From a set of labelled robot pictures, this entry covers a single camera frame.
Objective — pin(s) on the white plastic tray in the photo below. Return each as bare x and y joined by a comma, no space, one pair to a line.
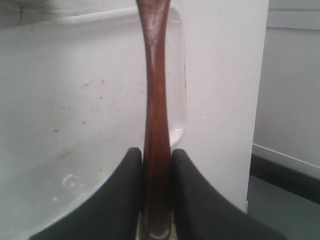
72,101

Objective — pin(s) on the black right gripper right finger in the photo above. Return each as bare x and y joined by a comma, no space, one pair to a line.
202,213

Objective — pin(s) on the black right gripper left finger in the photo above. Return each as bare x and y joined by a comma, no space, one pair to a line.
111,213

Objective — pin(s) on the brown wooden spoon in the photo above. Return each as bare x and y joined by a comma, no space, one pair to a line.
156,219

